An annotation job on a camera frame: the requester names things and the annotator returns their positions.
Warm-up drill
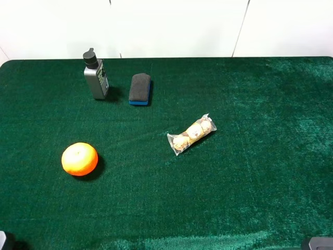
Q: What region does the orange fruit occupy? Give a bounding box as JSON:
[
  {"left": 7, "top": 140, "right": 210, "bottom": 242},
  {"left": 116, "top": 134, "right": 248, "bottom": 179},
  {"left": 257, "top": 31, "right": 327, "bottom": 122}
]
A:
[{"left": 61, "top": 142, "right": 98, "bottom": 177}]

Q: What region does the grey robot base right corner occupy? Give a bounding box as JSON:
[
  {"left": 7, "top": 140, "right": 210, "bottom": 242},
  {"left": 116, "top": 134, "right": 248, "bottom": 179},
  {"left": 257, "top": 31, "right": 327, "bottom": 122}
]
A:
[{"left": 301, "top": 237, "right": 333, "bottom": 250}]

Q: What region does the clear packet of chocolate balls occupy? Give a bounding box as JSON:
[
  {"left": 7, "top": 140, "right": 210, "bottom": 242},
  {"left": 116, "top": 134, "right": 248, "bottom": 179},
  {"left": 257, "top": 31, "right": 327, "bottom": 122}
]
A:
[{"left": 167, "top": 114, "right": 217, "bottom": 156}]

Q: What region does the blue whiteboard eraser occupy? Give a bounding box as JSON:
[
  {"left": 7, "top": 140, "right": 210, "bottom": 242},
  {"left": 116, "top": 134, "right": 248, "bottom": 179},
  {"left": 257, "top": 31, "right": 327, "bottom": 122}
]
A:
[{"left": 129, "top": 73, "right": 151, "bottom": 106}]

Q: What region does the grey bottle black cap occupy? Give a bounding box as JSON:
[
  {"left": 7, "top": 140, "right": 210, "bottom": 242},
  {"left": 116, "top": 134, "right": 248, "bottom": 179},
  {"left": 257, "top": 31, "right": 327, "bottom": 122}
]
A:
[{"left": 83, "top": 48, "right": 109, "bottom": 100}]

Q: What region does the green velvet table cloth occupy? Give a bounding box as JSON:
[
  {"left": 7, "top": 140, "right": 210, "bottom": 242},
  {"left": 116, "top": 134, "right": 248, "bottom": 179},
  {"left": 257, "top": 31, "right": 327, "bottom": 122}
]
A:
[{"left": 1, "top": 57, "right": 332, "bottom": 249}]

